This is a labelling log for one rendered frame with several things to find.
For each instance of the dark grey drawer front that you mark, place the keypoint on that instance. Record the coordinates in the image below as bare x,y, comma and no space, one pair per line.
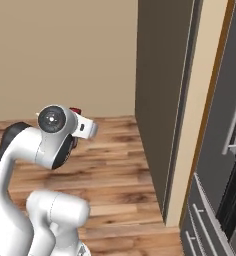
186,246
210,213

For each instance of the dark brown tall cabinet panel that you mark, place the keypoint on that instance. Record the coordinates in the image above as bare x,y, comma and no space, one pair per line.
160,83

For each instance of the dark grey cupboard door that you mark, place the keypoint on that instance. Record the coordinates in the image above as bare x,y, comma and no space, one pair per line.
223,100

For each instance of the beige side panel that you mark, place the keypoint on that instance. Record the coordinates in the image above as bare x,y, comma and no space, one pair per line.
196,116

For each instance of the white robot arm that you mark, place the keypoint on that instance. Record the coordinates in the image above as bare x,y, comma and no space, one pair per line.
20,150

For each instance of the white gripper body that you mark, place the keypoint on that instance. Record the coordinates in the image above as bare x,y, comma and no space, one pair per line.
94,129

